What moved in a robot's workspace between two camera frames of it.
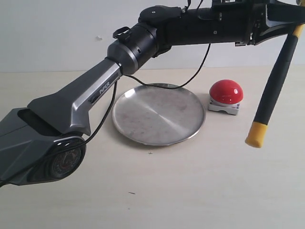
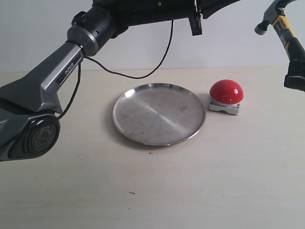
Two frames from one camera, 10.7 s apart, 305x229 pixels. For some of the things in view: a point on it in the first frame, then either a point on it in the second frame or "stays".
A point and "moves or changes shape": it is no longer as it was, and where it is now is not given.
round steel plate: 158,116 stays
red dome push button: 225,95 stays
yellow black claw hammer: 257,136 moves or changes shape
